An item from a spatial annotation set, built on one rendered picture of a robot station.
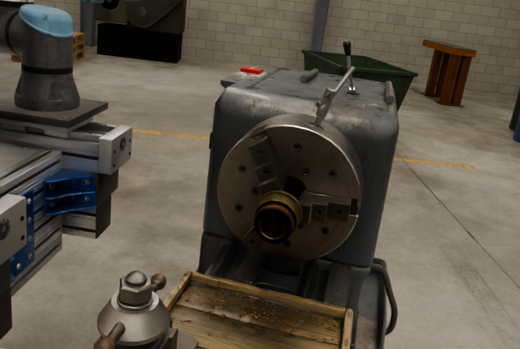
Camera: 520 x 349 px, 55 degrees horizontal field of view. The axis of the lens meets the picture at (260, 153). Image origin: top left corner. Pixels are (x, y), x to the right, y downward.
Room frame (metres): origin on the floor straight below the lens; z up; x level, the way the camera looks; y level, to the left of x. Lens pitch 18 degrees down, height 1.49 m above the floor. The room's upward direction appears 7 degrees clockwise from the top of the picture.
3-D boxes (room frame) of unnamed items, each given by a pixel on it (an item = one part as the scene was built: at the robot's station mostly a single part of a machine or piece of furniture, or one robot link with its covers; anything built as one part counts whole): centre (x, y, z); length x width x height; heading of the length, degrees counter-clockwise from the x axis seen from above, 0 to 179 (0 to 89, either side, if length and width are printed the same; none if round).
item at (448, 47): (9.65, -3.23, 0.50); 1.61 x 0.44 x 1.00; 3
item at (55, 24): (1.21, 0.55, 1.33); 0.13 x 0.12 x 0.14; 64
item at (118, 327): (0.42, 0.13, 1.13); 0.04 x 0.02 x 0.02; 169
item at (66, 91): (1.21, 0.54, 1.21); 0.15 x 0.15 x 0.10
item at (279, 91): (1.45, -0.14, 1.06); 0.59 x 0.48 x 0.39; 169
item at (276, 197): (0.90, -0.05, 1.08); 0.09 x 0.09 x 0.09; 79
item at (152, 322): (0.47, 0.12, 1.13); 0.08 x 0.08 x 0.03
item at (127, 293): (0.47, 0.12, 1.17); 0.04 x 0.04 x 0.03
